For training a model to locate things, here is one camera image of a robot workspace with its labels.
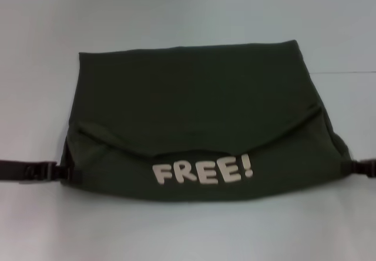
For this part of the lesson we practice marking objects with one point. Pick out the dark green t-shirt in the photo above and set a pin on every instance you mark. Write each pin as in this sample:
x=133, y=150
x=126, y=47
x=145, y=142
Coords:
x=205, y=120

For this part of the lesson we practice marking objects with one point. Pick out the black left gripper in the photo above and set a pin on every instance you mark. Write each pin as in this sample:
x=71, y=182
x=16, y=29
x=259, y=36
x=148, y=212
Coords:
x=26, y=171

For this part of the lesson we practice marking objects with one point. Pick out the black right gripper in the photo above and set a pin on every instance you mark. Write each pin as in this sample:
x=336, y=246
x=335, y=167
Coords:
x=370, y=168

